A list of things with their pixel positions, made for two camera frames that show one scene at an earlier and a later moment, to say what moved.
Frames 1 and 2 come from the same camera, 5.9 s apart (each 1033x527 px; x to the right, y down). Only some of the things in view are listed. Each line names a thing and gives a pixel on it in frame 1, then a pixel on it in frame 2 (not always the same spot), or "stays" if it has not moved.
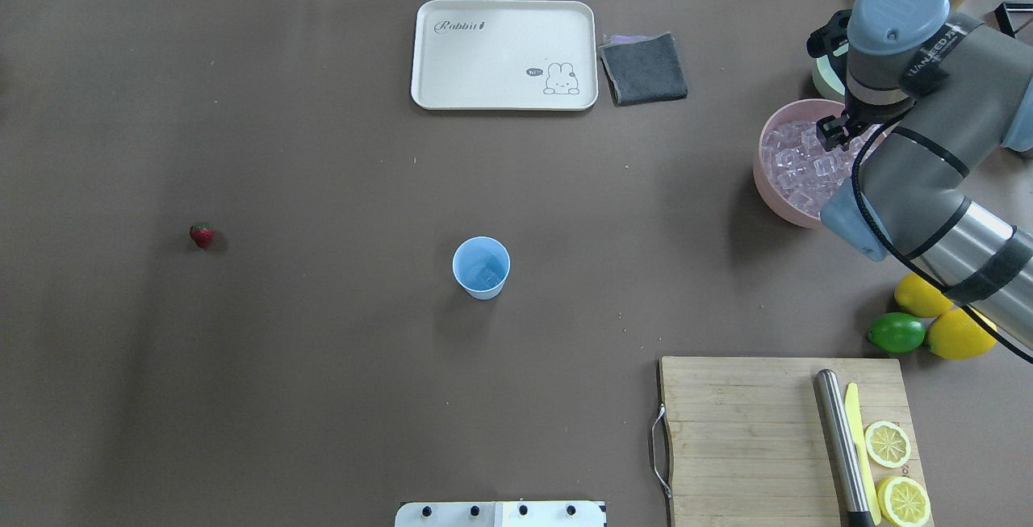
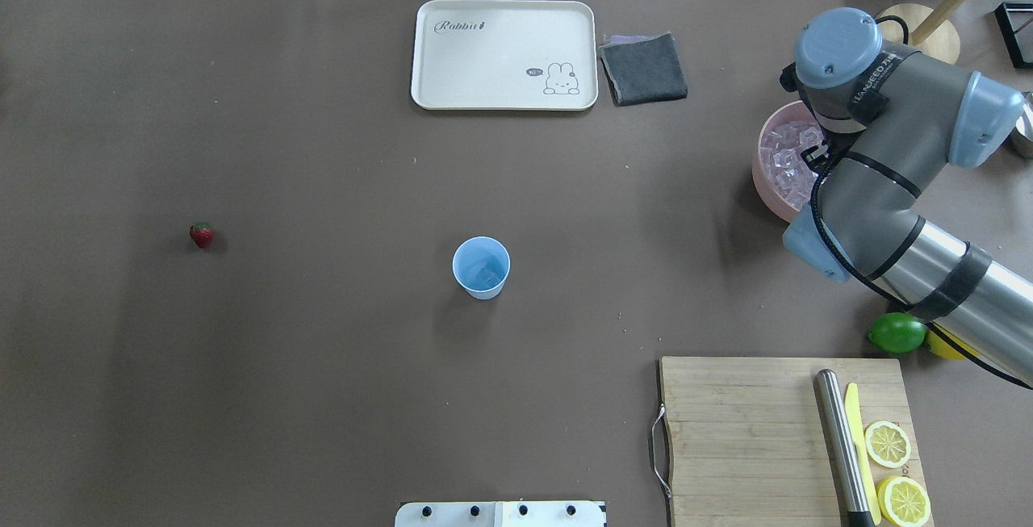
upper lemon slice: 888,444 stays
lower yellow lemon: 956,335 stays
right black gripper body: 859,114 → 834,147
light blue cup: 479,265 stays
